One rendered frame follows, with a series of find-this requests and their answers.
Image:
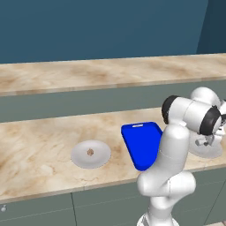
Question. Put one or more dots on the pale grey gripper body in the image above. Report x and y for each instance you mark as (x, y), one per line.
(206, 134)

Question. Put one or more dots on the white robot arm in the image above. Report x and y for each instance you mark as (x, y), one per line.
(172, 164)

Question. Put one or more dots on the blue rectangular tray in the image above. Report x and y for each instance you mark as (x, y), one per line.
(142, 144)

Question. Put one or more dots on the small brown dessert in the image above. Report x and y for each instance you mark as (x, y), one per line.
(90, 152)

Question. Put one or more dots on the grey-green cupboard door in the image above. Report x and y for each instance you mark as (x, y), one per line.
(109, 206)
(35, 212)
(210, 194)

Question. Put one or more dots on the small silver cupboard knob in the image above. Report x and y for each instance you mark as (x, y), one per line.
(3, 208)

